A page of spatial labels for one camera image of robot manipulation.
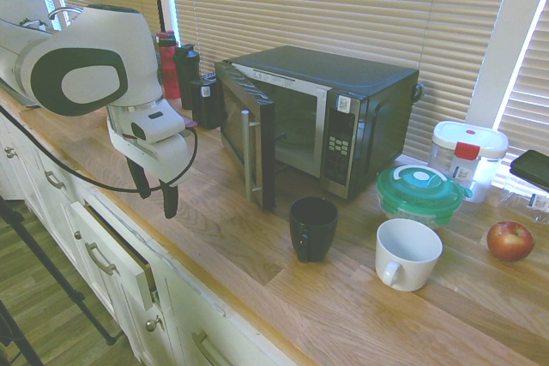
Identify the white ceramic mug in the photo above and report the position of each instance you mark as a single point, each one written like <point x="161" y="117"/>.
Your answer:
<point x="412" y="271"/>

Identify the clear container white lid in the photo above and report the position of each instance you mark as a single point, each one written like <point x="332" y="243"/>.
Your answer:
<point x="467" y="139"/>

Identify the silver sink faucet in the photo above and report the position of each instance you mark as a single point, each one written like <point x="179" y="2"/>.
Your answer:
<point x="64" y="8"/>

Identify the black stainless microwave oven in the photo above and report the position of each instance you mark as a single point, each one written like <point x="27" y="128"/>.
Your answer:
<point x="343" y="70"/>

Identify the white kitchen cabinet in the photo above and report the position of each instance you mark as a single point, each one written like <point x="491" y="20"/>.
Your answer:
<point x="38" y="194"/>

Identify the black toaster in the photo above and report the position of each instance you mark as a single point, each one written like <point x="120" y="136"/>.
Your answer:
<point x="206" y="111"/>

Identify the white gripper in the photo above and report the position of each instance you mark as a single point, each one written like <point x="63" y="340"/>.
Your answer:
<point x="167" y="160"/>

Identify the black camera tripod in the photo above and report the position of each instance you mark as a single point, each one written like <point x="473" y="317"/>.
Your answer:
<point x="68" y="288"/>

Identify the black shaker bottle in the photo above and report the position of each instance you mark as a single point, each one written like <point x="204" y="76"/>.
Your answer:
<point x="186" y="79"/>

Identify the silver cabinet knob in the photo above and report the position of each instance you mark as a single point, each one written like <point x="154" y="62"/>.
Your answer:
<point x="10" y="152"/>
<point x="77" y="235"/>
<point x="153" y="324"/>

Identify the clear labelled plastic bag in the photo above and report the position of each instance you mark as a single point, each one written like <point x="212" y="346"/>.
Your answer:
<point x="527" y="208"/>

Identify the red apple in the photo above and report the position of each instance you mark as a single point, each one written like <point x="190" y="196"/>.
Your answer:
<point x="510" y="241"/>

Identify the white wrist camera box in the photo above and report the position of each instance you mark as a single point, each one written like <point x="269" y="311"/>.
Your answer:
<point x="158" y="126"/>

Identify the red water bottle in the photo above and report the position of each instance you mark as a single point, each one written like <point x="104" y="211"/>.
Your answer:
<point x="169" y="74"/>

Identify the black flat tray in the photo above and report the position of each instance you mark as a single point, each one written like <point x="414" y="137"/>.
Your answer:
<point x="534" y="166"/>

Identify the green lidded food container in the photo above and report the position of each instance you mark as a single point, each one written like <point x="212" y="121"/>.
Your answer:
<point x="418" y="186"/>

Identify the black ceramic mug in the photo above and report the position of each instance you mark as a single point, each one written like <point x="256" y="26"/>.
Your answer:
<point x="315" y="244"/>

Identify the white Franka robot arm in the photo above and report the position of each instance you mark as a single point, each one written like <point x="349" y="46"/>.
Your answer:
<point x="86" y="40"/>

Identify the white open drawer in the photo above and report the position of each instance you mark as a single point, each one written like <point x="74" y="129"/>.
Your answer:
<point x="111" y="250"/>

